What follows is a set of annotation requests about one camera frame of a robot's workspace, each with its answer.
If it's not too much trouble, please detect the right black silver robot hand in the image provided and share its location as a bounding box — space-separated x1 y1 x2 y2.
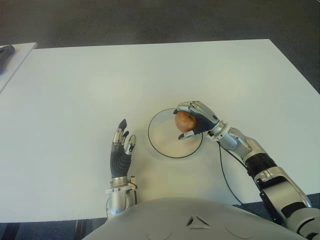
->
173 100 226 141

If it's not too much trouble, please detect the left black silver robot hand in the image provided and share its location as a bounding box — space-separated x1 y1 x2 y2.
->
109 118 138 179

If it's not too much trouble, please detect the red yellow apple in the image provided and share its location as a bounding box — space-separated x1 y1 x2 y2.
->
174 111 197 133

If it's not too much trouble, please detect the white plate with black rim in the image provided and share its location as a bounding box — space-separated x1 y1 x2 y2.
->
147 107 204 159

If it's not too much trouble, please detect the grey robot torso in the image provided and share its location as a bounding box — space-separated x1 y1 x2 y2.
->
81 197 309 240

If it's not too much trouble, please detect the dark grey object on side table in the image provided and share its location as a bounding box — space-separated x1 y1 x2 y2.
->
0 45 16 75

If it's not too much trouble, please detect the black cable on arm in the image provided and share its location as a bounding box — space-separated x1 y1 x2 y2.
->
218 141 243 207

